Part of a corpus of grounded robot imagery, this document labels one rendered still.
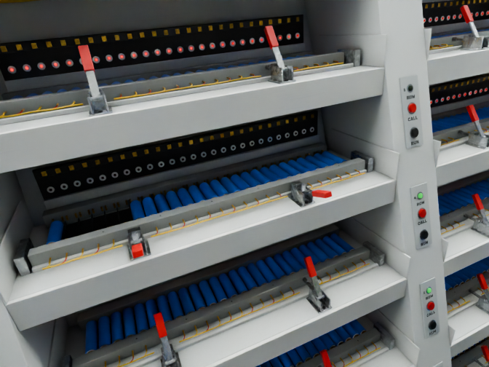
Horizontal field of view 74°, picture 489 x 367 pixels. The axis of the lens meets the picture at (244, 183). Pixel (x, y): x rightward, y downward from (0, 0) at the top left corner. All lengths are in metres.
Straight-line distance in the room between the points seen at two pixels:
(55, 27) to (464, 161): 0.78
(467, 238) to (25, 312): 0.81
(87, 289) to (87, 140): 0.19
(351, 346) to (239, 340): 0.29
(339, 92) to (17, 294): 0.53
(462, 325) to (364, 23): 0.67
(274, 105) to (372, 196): 0.24
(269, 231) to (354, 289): 0.23
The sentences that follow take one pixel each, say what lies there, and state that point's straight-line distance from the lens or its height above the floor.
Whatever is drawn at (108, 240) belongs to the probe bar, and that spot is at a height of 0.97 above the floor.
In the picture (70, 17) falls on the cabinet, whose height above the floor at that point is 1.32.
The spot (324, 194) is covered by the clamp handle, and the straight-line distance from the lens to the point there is 0.47.
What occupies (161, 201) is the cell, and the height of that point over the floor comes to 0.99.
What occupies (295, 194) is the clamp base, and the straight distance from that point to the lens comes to 0.54.
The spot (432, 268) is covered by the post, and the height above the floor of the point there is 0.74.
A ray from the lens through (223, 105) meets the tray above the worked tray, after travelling 0.46.
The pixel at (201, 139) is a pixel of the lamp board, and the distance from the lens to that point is 0.62.
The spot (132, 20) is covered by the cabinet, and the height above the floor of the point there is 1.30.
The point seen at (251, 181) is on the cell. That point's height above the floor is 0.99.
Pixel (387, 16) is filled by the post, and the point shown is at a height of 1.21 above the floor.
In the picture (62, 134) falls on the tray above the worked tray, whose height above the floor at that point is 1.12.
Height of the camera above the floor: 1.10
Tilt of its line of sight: 11 degrees down
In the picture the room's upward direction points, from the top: 11 degrees counter-clockwise
